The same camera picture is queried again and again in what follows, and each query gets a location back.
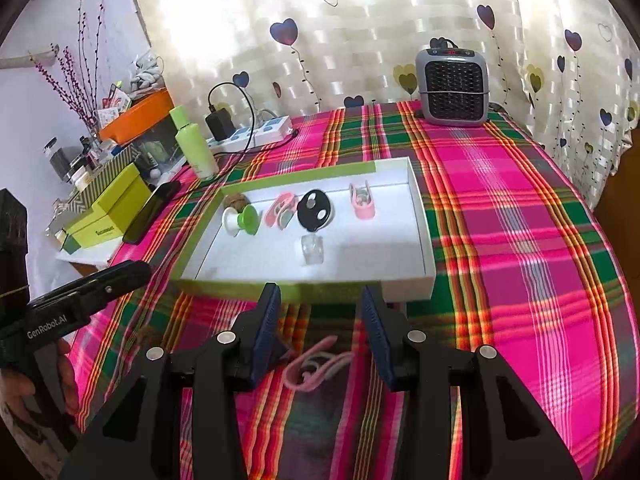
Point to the plaid pink green tablecloth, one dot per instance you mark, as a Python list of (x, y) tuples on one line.
[(500, 240)]

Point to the grey portable heater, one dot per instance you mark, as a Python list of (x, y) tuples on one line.
[(452, 87)]

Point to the pink plastic holder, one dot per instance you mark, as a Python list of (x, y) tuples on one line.
[(361, 200)]

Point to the pink and white clip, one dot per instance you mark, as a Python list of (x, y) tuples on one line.
[(280, 210)]

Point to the grey white cloth bundle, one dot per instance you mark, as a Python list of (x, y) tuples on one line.
[(145, 72)]

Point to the cream curtain with heart print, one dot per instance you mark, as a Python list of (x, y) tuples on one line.
[(375, 20)]

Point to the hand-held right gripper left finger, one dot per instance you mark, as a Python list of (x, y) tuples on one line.
[(265, 330)]

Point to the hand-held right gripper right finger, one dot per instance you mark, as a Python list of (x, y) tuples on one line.
[(377, 340)]

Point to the striped cardboard box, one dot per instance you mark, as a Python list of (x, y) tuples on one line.
[(107, 170)]

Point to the brown wooden board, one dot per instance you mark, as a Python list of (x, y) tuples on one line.
[(615, 195)]

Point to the lime green labelled box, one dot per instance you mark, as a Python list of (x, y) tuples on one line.
[(95, 232)]

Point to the colourful card packs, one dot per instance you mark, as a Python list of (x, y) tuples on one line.
[(115, 105)]

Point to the white and green spool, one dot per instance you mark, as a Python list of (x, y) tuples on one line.
[(242, 220)]

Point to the light green plastic bottle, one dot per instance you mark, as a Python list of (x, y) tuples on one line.
[(195, 147)]

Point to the black round disc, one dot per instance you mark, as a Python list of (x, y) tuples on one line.
[(314, 212)]

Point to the glass jar with black lid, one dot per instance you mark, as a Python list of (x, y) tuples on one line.
[(55, 155)]

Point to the person's left hand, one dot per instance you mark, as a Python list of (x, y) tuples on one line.
[(67, 375)]

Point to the white and blue power strip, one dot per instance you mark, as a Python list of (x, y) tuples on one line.
[(255, 132)]

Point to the white tray with green rim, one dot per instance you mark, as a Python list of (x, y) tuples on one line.
[(380, 240)]

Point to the brown walnut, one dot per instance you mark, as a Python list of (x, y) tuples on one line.
[(239, 201)]

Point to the orange storage box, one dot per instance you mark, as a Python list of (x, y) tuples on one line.
[(140, 115)]

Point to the black charger adapter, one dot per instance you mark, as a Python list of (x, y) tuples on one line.
[(220, 122)]

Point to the black smartphone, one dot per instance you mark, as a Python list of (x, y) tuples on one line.
[(150, 212)]

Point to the white wall pipe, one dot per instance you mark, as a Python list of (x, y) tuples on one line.
[(25, 60)]

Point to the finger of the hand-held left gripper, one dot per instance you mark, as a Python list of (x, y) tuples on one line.
[(120, 280)]

